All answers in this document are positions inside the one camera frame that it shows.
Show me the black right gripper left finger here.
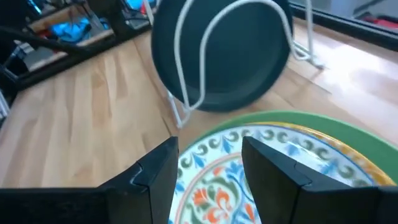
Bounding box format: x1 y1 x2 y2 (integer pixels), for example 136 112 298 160
101 136 180 224

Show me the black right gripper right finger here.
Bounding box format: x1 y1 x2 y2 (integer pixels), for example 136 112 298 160
241 136 353 224

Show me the floral patterned plate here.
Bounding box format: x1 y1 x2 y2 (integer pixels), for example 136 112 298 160
167 124 376 224

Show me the green plate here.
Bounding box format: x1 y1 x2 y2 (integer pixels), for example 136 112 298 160
186 110 398 184

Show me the dark teal plate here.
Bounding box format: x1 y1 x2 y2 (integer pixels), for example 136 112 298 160
150 0 295 113

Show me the white wire dish rack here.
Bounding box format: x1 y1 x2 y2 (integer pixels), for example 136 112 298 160
141 0 326 130

